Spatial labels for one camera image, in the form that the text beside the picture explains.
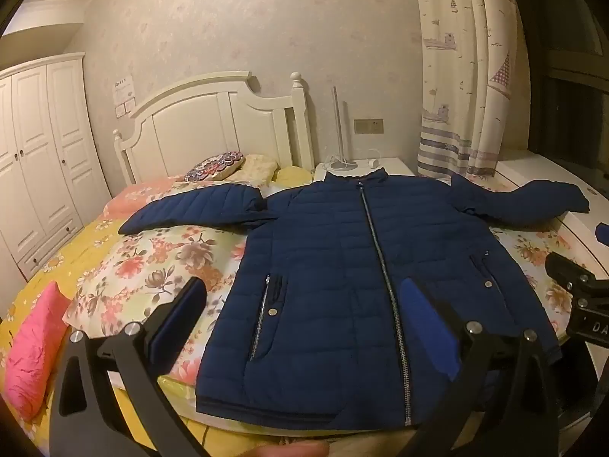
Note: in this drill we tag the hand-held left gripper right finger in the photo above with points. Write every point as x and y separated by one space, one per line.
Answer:
428 328

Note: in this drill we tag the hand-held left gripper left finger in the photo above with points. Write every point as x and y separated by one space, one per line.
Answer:
183 305

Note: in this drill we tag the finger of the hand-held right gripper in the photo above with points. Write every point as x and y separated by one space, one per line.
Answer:
603 232
568 271

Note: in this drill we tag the navy quilted jacket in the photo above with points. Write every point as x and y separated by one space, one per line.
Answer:
333 257

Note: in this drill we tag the floral bed sheet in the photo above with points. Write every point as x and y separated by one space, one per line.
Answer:
142 266

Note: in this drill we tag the yellow bed sheet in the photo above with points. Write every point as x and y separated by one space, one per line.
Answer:
62 266

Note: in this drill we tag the round patterned cushion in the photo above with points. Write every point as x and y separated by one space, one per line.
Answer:
214 166

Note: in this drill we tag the pink pillow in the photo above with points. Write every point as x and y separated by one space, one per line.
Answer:
35 347

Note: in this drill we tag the dark window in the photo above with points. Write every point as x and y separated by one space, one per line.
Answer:
571 81

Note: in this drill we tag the pale yellow pillow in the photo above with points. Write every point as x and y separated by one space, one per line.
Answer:
259 169

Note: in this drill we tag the white nightstand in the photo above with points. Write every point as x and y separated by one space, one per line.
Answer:
399 166

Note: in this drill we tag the white bed headboard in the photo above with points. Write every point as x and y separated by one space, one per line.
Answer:
204 119

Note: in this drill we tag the slim table lamp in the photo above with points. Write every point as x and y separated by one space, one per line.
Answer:
338 143

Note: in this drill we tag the white wardrobe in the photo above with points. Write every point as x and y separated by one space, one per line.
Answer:
43 152

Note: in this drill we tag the printed curtain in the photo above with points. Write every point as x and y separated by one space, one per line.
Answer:
456 81

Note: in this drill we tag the wall light switch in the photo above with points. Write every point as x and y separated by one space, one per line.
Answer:
125 108

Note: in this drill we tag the wall socket panel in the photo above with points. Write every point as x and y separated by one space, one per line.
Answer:
368 125

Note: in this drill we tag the paper wall notice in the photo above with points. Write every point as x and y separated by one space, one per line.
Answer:
124 89

